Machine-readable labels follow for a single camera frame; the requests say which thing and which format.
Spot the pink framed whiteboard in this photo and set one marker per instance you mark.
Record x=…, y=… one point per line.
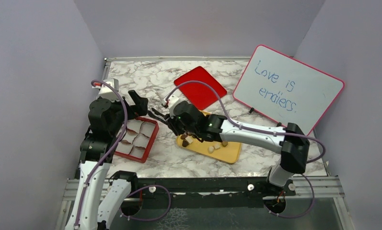
x=286, y=90

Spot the red compartment box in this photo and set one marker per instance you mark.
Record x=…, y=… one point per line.
x=139, y=139

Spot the white chocolate bar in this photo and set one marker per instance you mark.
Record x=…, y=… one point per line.
x=189, y=139

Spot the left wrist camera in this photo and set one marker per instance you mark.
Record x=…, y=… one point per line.
x=105, y=92

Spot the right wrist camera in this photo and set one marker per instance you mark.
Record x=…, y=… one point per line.
x=172, y=101

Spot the red box lid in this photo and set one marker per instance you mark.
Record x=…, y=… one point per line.
x=199, y=94

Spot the yellow plastic tray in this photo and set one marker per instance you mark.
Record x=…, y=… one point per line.
x=229, y=154

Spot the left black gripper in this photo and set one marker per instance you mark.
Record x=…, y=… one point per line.
x=140, y=107

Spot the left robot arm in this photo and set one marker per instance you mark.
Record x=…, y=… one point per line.
x=95, y=160

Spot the black mounting rail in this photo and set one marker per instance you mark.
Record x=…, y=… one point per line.
x=213, y=192

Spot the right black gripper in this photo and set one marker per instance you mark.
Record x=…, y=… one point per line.
x=171, y=122

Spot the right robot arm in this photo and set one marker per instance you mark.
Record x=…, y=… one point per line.
x=289, y=142

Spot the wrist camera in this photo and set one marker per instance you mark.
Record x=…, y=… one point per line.
x=172, y=101
x=105, y=92

